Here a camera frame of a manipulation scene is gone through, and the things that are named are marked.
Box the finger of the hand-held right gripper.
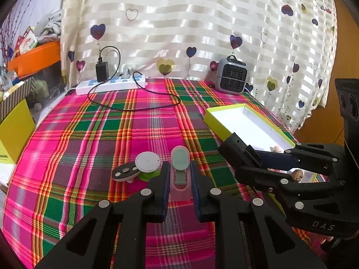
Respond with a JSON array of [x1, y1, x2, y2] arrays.
[[256, 143, 347, 174], [235, 165, 347, 202]]

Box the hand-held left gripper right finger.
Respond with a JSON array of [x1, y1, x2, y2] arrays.
[[190, 161, 328, 269]]

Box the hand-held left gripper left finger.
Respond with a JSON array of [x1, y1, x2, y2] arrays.
[[34, 161, 171, 269]]

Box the yellow-green box white inside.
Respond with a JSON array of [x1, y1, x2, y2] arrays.
[[203, 103, 327, 184]]

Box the person's right hand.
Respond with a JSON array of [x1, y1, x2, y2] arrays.
[[315, 227, 359, 247]]

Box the green plastic piece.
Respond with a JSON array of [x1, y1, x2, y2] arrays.
[[137, 171, 160, 181]]

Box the white round disc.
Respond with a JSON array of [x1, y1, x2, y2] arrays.
[[135, 152, 161, 174]]

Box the black oval key fob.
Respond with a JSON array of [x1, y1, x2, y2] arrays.
[[112, 163, 140, 182]]

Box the pink green plaid tablecloth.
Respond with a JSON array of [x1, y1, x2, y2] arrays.
[[1, 78, 317, 269]]

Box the small grey fan heater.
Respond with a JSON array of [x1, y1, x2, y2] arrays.
[[215, 55, 249, 94]]

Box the white power strip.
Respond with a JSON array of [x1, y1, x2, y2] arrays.
[[75, 74, 147, 96]]

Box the black charger adapter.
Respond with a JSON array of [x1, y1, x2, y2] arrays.
[[95, 57, 110, 82]]

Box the dark glass tank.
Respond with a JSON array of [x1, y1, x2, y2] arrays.
[[26, 67, 69, 110]]

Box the yellow cardboard box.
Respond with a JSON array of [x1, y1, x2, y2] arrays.
[[0, 98, 36, 165]]

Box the cream heart print curtain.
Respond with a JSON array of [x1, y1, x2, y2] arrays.
[[60, 0, 338, 133]]

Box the striped cardboard box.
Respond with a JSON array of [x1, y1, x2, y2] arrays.
[[0, 79, 27, 124]]

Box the orange plastic bin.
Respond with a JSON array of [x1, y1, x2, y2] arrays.
[[7, 40, 61, 77]]

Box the grey white striped cloth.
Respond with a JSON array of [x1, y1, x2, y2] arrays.
[[36, 10, 62, 44]]

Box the colourful snack packet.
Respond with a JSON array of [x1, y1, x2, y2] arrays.
[[15, 26, 38, 54]]

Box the red decorative branches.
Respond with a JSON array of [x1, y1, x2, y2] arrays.
[[0, 0, 40, 62]]

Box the black charger cable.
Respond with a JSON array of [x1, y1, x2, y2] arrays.
[[88, 46, 181, 110]]

